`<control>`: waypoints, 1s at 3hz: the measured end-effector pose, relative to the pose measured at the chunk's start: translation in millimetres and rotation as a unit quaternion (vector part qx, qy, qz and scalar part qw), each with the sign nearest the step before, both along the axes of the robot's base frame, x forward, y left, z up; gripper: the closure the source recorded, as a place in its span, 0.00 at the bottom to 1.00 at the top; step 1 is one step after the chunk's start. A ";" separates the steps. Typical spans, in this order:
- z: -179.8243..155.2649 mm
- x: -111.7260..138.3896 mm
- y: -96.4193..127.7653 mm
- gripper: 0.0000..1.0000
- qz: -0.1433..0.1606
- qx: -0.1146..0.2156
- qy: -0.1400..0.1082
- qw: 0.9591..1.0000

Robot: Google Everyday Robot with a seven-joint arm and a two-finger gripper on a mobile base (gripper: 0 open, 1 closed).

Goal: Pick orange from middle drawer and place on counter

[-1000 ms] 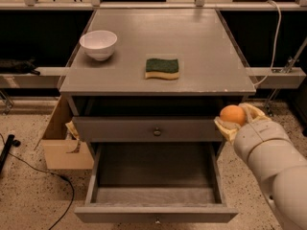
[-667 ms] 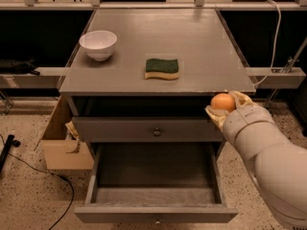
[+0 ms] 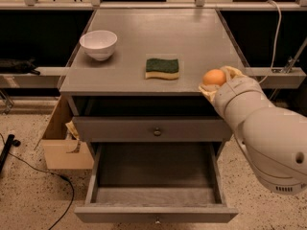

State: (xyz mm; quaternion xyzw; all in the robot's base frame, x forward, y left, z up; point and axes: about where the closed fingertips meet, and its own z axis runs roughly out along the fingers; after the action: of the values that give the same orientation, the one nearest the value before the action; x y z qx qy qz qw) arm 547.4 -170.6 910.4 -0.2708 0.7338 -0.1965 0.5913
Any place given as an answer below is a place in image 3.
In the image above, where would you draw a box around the closed grey top drawer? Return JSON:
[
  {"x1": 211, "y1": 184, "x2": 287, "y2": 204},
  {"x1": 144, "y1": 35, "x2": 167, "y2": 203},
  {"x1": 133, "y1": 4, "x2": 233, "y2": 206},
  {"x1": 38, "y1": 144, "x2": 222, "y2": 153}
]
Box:
[{"x1": 73, "y1": 117, "x2": 232, "y2": 143}]

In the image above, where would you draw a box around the white ceramic bowl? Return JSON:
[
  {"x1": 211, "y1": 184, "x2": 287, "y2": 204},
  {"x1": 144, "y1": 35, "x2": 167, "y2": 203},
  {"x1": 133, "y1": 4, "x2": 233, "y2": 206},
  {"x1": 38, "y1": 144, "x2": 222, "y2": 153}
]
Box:
[{"x1": 79, "y1": 30, "x2": 118, "y2": 61}]

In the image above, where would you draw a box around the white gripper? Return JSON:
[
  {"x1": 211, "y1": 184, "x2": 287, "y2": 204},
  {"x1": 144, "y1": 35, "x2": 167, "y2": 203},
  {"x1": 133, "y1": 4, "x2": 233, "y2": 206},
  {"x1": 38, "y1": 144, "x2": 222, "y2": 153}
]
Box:
[{"x1": 199, "y1": 66, "x2": 268, "y2": 126}]

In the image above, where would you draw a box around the grey drawer cabinet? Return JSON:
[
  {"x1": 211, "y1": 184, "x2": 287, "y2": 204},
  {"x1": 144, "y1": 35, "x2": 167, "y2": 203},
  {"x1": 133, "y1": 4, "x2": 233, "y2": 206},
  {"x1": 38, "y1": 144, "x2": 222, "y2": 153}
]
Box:
[{"x1": 57, "y1": 7, "x2": 257, "y2": 151}]

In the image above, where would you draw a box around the white hanging cable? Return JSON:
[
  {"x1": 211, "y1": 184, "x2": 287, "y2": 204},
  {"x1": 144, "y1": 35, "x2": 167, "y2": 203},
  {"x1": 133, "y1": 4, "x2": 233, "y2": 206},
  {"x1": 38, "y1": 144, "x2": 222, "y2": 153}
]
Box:
[{"x1": 257, "y1": 0, "x2": 283, "y2": 85}]

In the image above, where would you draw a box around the black bar on floor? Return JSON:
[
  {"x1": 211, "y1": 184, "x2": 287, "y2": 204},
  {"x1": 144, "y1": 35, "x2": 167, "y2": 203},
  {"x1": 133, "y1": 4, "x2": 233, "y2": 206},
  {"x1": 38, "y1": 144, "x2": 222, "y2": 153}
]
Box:
[{"x1": 0, "y1": 134, "x2": 21, "y2": 172}]

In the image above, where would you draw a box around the orange fruit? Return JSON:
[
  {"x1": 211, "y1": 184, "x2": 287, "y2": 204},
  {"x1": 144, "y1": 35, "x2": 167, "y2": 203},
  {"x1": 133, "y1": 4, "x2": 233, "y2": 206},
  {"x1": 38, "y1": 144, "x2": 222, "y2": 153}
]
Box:
[{"x1": 202, "y1": 69, "x2": 226, "y2": 86}]

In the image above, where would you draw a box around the black floor cable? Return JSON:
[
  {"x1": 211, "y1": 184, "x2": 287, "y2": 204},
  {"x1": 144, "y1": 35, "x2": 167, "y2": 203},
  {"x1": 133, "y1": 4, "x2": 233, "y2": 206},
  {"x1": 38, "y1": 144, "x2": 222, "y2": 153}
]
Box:
[{"x1": 0, "y1": 133, "x2": 76, "y2": 230}]

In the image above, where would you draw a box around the open grey middle drawer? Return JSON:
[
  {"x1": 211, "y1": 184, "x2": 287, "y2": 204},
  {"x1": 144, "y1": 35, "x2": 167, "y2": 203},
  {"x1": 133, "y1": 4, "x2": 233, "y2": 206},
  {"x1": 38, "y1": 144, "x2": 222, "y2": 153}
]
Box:
[{"x1": 75, "y1": 143, "x2": 238, "y2": 223}]

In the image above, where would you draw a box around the black object on shelf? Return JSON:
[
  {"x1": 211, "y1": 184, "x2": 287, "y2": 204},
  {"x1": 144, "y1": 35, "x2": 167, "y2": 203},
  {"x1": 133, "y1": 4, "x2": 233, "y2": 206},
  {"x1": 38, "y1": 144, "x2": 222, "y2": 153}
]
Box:
[{"x1": 0, "y1": 58, "x2": 40, "y2": 76}]

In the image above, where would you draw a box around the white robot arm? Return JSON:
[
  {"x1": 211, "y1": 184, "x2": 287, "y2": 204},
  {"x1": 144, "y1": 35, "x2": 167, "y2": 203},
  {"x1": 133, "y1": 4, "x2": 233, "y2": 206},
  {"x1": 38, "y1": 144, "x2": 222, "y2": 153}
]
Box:
[{"x1": 199, "y1": 66, "x2": 307, "y2": 195}]

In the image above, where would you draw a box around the cardboard box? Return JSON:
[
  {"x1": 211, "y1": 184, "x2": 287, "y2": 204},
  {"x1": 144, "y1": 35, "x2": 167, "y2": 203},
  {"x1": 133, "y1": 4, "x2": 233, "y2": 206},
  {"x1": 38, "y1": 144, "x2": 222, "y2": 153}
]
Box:
[{"x1": 40, "y1": 97, "x2": 94, "y2": 170}]

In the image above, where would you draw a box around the green yellow sponge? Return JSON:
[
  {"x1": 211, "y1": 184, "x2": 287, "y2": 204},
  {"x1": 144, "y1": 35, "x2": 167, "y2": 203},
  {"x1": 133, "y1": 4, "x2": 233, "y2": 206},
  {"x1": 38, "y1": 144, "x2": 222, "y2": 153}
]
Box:
[{"x1": 145, "y1": 58, "x2": 179, "y2": 80}]

